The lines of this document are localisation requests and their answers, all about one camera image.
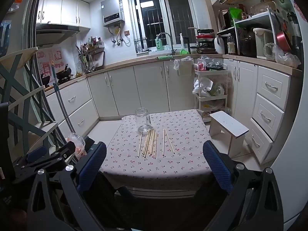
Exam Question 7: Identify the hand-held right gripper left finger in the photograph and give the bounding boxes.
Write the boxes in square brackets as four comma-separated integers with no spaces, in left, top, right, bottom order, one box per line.
[26,141,107,231]

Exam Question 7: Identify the water heater hoses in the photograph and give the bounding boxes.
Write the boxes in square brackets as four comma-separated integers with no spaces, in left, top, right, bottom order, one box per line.
[108,25,131,46]

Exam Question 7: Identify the white base cabinet with drawers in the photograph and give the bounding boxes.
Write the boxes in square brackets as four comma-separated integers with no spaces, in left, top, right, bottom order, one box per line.
[46,77,100,137]

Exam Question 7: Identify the dark sauce bottle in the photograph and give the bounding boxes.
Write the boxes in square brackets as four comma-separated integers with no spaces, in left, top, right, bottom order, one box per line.
[227,34,236,55]

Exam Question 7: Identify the gas stove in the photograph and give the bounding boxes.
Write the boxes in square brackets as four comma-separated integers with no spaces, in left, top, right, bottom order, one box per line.
[43,74,75,87]

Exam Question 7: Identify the silver gas water heater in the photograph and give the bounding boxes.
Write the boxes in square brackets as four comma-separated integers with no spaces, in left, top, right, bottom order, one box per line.
[100,0,126,27]

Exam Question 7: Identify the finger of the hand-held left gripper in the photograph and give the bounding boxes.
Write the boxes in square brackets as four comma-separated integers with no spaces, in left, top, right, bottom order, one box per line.
[42,141,76,170]
[13,146,49,182]

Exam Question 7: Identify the cherry print tablecloth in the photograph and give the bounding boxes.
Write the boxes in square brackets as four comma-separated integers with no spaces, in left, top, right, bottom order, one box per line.
[99,109,218,190]

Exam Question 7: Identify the hanging white bin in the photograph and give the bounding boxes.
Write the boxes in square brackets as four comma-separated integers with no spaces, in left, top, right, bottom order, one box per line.
[174,58,194,76]

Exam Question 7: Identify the white plastic bag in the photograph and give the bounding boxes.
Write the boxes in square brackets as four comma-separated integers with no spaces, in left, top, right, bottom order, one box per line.
[192,77,225,97]

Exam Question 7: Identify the black utensil rack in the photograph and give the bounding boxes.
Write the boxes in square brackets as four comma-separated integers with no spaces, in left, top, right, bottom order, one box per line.
[76,36,105,74]

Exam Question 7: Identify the white water boiler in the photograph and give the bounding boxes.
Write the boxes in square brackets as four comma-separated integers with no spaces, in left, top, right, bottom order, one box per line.
[253,28,275,58]

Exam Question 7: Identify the white kettle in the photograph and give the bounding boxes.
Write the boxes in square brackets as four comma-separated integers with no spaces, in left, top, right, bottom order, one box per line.
[214,35,225,54]

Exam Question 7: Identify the black wok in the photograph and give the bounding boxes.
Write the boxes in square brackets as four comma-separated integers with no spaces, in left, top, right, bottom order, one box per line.
[56,64,73,81]

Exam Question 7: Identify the clear glass jar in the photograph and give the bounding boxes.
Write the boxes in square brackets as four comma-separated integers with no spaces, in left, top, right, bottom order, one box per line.
[135,107,151,133]

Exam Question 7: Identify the red wall poster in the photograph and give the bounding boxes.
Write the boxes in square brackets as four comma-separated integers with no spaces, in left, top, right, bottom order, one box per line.
[37,48,64,87]

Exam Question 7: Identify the white framed window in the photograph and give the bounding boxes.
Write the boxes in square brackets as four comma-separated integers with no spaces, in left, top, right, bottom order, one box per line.
[127,0,205,53]

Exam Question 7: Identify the white countertop shelf unit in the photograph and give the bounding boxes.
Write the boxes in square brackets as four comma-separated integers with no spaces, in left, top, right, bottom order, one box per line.
[217,8,280,58]

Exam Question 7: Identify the crumpled clear plastic bag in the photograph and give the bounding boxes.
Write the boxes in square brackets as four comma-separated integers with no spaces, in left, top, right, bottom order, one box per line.
[265,43,301,68]

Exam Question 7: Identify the grey mop handle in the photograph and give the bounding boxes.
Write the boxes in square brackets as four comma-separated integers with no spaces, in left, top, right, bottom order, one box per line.
[51,60,74,135]

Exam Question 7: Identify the small white stool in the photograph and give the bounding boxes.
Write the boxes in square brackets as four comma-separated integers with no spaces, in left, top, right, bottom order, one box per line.
[209,111,249,158]

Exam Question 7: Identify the black rice cooker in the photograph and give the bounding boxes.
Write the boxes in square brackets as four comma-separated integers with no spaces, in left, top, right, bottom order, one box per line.
[238,28,257,57]

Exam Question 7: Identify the chrome kitchen faucet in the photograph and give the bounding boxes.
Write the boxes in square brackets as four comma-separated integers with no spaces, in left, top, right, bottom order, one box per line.
[157,32,176,56]

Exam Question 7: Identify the black microwave oven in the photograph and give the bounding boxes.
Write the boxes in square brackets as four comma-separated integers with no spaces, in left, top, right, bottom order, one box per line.
[218,10,235,30]

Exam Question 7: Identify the white refrigerator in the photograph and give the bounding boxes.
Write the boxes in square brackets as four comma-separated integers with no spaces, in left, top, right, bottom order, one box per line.
[272,0,308,224]

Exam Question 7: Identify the grey door frame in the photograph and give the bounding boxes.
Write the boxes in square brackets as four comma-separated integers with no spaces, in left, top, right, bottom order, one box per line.
[24,0,56,126]

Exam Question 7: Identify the plastic bag with orange contents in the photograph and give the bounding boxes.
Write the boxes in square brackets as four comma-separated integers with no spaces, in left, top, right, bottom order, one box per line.
[67,132,87,159]

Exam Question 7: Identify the white base cabinet with doors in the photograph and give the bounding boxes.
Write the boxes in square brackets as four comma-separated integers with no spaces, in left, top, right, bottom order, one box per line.
[223,58,259,130]
[87,58,200,117]

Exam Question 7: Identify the stacked cooking pots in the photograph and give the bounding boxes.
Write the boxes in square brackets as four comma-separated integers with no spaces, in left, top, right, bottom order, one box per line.
[189,27,217,54]

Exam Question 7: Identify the grey range hood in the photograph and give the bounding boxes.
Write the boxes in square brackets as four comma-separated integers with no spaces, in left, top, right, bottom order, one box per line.
[36,24,80,46]

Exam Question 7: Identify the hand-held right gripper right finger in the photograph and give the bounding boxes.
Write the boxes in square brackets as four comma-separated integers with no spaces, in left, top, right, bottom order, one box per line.
[203,140,284,231]

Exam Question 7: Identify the green box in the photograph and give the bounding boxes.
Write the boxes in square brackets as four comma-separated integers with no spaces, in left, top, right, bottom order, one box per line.
[228,7,243,21]

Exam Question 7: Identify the red frying pan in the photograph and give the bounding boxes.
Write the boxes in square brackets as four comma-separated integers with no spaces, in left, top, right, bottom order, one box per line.
[275,17,293,52]

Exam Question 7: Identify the bunch of wooden chopsticks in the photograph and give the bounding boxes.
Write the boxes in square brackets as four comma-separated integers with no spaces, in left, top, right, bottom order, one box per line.
[138,128,158,159]

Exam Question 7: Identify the wire sill rack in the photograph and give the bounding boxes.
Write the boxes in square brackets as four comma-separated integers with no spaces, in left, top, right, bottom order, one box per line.
[134,38,148,53]

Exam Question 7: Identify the green wooden folding shelf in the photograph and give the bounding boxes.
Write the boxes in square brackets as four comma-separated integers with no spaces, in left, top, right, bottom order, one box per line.
[0,47,60,150]

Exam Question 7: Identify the white rolling cart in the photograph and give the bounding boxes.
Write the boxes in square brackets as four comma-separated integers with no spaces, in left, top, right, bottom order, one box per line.
[194,69,229,123]

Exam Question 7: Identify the white drawer unit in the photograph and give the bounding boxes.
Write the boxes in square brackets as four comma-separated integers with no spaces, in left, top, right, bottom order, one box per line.
[250,65,293,165]

